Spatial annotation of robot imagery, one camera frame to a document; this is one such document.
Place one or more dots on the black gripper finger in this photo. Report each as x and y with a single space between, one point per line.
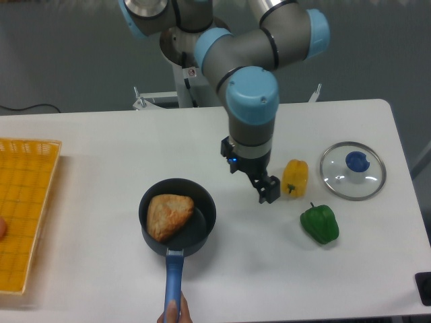
273 189
262 186

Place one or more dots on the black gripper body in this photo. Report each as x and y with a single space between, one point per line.
251 160

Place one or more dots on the dark saucepan with blue handle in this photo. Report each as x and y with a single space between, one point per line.
189 239

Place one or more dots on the glass pot lid blue knob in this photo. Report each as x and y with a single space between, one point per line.
352 171

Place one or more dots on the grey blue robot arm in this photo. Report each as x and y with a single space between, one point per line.
251 95

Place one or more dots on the person's hand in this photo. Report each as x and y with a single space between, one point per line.
176 313

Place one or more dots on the yellow bell pepper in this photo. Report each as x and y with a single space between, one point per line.
295 178

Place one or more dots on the green bell pepper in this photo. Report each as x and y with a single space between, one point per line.
320 224

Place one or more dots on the triangular baked pastry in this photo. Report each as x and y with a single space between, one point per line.
167 214

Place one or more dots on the black device at table edge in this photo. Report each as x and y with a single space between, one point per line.
423 282

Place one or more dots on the yellow woven basket tray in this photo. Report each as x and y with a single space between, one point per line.
28 167

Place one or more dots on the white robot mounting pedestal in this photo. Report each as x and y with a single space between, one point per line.
185 84

